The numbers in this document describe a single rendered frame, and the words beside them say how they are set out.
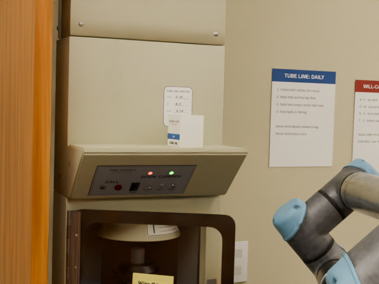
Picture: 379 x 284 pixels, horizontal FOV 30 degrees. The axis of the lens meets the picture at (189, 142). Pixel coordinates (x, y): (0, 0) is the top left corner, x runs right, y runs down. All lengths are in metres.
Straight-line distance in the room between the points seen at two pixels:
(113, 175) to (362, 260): 0.50
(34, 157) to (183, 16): 0.42
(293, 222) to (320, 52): 0.81
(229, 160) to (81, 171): 0.28
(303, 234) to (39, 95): 0.56
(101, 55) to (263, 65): 0.73
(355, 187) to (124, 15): 0.53
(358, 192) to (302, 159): 0.78
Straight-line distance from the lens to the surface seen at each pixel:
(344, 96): 2.12
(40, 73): 1.23
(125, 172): 1.28
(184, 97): 1.40
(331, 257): 1.40
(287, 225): 1.37
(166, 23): 1.40
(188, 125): 1.32
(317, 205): 1.39
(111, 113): 1.35
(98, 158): 1.24
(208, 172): 1.35
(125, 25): 1.37
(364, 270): 1.00
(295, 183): 2.04
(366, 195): 1.25
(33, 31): 1.25
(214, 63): 1.43
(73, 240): 1.34
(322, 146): 2.08
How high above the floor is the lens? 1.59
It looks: 3 degrees down
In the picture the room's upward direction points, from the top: 2 degrees clockwise
